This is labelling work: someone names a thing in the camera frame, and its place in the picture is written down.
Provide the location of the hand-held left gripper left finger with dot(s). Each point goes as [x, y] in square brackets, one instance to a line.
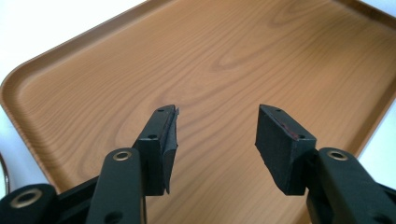
[155, 149]

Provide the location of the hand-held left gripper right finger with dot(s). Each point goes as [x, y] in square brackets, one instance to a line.
[280, 149]

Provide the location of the brown wood-grain tray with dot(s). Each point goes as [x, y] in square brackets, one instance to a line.
[218, 62]

